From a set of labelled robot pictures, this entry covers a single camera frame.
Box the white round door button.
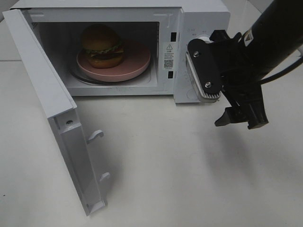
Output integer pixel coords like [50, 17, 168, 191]
[187, 88, 200, 102]

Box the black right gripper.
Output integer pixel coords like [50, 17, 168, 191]
[210, 30, 268, 130]

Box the upper white round knob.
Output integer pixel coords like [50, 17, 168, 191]
[198, 35, 213, 44]

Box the white microwave oven body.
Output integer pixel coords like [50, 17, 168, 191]
[8, 0, 230, 103]

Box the white warning label sticker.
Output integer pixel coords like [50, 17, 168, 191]
[162, 42, 176, 70]

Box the toy burger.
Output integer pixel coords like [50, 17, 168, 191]
[80, 24, 124, 69]

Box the pink round plate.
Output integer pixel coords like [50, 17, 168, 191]
[76, 40, 151, 82]

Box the glass microwave turntable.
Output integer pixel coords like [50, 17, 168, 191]
[70, 69, 152, 86]

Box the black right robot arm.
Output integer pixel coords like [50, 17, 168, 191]
[210, 0, 303, 129]

